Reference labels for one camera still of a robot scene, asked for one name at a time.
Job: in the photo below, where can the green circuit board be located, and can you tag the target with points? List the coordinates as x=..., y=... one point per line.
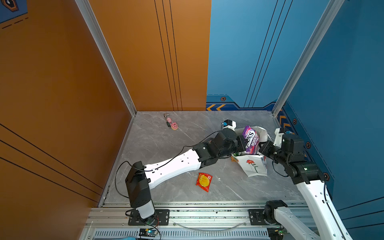
x=148, y=233

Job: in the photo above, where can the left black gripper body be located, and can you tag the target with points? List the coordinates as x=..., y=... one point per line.
x=235, y=146

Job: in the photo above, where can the aluminium mounting rail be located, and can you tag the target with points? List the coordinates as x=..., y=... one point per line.
x=194, y=221

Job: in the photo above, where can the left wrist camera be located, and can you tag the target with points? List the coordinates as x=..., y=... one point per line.
x=229, y=124

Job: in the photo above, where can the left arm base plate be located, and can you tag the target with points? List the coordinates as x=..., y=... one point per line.
x=160, y=218

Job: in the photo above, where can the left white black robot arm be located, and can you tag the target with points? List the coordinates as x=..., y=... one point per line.
x=141, y=178

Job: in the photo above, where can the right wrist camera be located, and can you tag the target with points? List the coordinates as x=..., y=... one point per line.
x=279, y=132

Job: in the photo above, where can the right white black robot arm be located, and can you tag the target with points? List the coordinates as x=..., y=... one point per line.
x=311, y=183

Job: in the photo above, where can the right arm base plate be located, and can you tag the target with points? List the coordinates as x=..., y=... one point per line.
x=257, y=218

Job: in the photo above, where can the purple white snack bag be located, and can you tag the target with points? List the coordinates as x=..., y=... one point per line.
x=252, y=140

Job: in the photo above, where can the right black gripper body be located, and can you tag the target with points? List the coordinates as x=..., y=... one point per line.
x=274, y=152

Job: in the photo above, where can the red yellow snack packet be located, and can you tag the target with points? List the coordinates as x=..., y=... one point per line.
x=204, y=181

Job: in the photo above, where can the white floral paper bag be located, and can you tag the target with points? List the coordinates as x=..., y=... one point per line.
x=253, y=165

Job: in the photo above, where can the pink keychain toy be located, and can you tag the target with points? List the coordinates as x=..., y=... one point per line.
x=170, y=123

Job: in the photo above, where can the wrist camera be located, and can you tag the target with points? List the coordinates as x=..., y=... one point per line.
x=279, y=132
x=229, y=124

